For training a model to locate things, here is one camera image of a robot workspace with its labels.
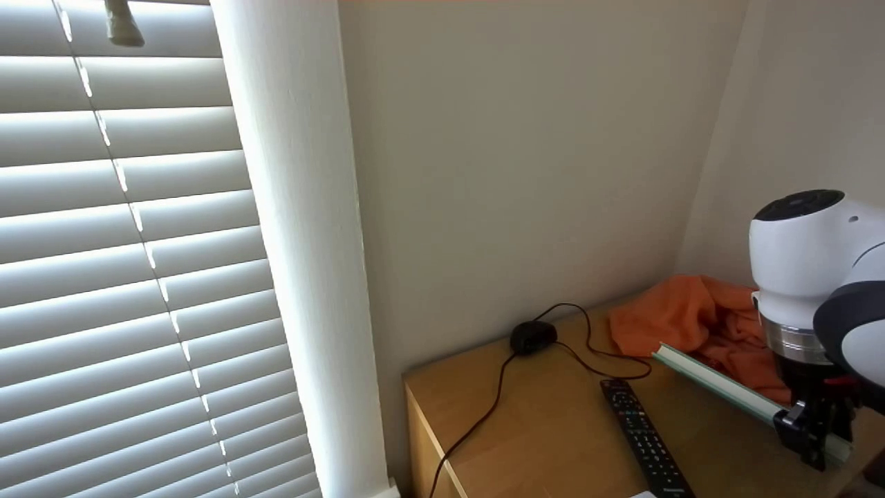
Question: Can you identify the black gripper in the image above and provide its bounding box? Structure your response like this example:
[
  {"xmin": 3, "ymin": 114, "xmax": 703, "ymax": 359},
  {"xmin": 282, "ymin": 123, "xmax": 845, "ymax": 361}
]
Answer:
[{"xmin": 771, "ymin": 359, "xmax": 885, "ymax": 469}]

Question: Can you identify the teal paperback book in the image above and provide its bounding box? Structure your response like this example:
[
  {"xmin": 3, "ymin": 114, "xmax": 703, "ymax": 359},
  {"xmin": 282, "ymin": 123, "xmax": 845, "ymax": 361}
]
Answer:
[{"xmin": 656, "ymin": 342, "xmax": 852, "ymax": 469}]

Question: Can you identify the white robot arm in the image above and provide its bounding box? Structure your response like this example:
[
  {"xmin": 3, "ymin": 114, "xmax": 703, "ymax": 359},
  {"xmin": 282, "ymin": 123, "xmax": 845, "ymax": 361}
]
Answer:
[{"xmin": 750, "ymin": 187, "xmax": 885, "ymax": 469}]

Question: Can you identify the orange crumpled cloth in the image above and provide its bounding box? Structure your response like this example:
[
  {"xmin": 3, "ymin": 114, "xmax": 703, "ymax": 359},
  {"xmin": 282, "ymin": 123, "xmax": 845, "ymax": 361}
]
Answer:
[{"xmin": 606, "ymin": 276, "xmax": 791, "ymax": 404}]

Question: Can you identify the black TV remote control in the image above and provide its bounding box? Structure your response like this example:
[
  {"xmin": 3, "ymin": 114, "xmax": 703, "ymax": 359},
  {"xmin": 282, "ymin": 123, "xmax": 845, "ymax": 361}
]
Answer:
[{"xmin": 599, "ymin": 379, "xmax": 694, "ymax": 498}]

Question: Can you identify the light wooden cabinet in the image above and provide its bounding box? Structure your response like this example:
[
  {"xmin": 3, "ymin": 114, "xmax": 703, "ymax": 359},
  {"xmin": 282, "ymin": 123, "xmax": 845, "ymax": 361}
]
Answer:
[{"xmin": 403, "ymin": 312, "xmax": 885, "ymax": 498}]

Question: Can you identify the small black puck device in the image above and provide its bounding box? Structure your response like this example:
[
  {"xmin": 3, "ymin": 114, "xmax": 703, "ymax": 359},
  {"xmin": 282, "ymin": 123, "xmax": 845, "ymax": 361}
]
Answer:
[{"xmin": 508, "ymin": 320, "xmax": 556, "ymax": 357}]

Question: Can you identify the white venetian window blind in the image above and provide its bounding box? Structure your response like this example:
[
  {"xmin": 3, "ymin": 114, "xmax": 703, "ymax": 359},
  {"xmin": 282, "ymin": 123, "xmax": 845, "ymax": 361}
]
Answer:
[{"xmin": 0, "ymin": 0, "xmax": 320, "ymax": 498}]

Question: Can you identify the white window frame post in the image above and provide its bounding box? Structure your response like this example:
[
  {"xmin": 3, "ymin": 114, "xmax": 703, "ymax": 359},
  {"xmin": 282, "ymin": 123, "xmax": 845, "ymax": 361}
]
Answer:
[{"xmin": 209, "ymin": 0, "xmax": 400, "ymax": 498}]

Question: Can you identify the blind tilt wand handle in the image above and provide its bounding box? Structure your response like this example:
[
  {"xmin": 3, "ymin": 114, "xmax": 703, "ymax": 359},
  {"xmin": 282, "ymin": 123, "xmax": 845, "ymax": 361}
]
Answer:
[{"xmin": 105, "ymin": 0, "xmax": 143, "ymax": 46}]

